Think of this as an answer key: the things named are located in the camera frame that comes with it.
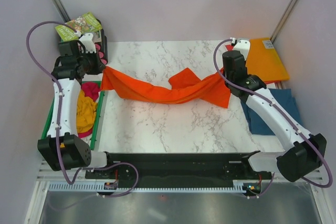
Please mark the yellow t shirt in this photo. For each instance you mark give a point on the yellow t shirt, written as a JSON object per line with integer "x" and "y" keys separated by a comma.
{"x": 86, "y": 114}

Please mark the folded blue t shirt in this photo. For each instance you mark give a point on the folded blue t shirt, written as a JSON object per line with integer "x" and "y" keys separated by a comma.
{"x": 255, "y": 123}

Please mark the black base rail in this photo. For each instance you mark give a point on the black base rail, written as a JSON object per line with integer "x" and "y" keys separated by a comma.
{"x": 178, "y": 169}

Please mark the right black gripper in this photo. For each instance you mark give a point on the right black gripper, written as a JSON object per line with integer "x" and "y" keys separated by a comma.
{"x": 245, "y": 62}

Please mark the magenta t shirt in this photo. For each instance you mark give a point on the magenta t shirt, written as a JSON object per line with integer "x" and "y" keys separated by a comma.
{"x": 92, "y": 90}

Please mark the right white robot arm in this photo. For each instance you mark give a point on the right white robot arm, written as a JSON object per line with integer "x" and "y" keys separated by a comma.
{"x": 303, "y": 151}

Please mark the right aluminium corner post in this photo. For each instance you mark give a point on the right aluminium corner post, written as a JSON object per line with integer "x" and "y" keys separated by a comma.
{"x": 284, "y": 18}

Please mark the white slotted cable duct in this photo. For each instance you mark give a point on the white slotted cable duct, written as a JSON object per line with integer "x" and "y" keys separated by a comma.
{"x": 104, "y": 187}

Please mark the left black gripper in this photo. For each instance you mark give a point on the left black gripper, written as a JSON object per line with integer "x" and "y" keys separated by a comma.
{"x": 98, "y": 68}

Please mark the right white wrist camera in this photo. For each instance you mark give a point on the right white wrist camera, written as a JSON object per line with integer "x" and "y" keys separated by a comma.
{"x": 242, "y": 45}

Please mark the light green book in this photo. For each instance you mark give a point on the light green book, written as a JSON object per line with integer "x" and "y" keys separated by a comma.
{"x": 85, "y": 23}

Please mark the green plastic bin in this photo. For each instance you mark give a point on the green plastic bin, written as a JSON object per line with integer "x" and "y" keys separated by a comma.
{"x": 97, "y": 119}

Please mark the orange t shirt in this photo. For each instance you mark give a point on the orange t shirt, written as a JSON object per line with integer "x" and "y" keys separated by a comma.
{"x": 185, "y": 87}

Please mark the black pink drawer unit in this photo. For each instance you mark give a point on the black pink drawer unit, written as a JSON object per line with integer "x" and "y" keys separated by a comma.
{"x": 102, "y": 48}

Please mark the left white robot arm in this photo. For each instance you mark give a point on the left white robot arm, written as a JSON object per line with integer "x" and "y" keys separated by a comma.
{"x": 62, "y": 147}

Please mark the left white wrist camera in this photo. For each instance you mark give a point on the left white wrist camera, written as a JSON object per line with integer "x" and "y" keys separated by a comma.
{"x": 86, "y": 44}

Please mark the dark green book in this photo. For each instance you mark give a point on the dark green book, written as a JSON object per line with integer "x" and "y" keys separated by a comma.
{"x": 68, "y": 35}

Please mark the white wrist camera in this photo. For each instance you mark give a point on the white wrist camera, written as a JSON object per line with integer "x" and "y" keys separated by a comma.
{"x": 86, "y": 44}
{"x": 242, "y": 45}

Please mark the orange plastic folder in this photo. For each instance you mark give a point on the orange plastic folder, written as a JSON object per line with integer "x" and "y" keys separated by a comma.
{"x": 264, "y": 61}

